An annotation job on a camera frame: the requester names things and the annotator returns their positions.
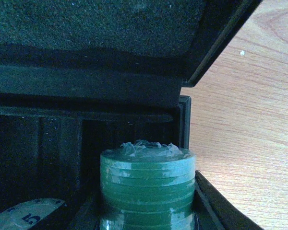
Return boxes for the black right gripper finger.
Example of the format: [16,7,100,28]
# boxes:
[193,171,262,230]

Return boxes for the green poker chip stack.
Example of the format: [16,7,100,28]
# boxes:
[99,140,196,230]

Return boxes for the white poker chip stack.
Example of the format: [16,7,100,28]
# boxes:
[0,198,66,230]

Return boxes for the black poker set case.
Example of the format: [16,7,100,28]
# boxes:
[0,0,260,230]

